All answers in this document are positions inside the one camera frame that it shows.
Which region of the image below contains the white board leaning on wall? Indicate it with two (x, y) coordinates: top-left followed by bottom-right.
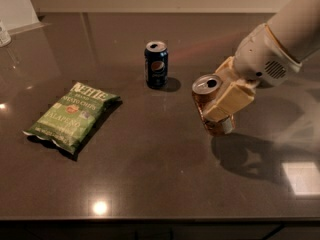
(0, 0), (44, 35)

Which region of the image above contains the orange soda can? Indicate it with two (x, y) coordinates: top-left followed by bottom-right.
(192, 74), (235, 136)

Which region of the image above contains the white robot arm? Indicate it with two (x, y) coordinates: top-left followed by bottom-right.
(202, 0), (320, 122)

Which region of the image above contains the blue Pepsi can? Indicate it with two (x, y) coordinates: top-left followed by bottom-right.
(144, 41), (168, 89)

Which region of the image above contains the green jalapeno chips bag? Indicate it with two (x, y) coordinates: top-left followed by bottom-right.
(23, 82), (120, 154)

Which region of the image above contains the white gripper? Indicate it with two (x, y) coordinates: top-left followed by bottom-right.
(202, 24), (302, 122)

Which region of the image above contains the clear bottle at left edge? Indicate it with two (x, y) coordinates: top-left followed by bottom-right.
(0, 20), (11, 47)

